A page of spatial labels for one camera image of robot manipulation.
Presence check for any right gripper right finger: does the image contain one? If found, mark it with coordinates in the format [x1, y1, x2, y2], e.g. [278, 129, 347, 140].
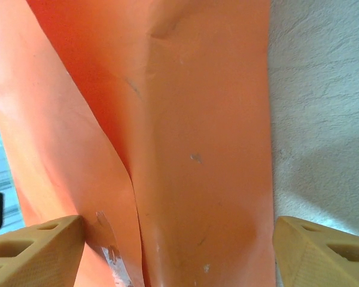
[272, 215, 359, 287]

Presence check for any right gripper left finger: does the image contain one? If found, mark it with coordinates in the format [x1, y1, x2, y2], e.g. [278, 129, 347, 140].
[0, 215, 85, 287]

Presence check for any orange wrapping paper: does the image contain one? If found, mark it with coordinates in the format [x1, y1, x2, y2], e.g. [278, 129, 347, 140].
[0, 0, 275, 287]

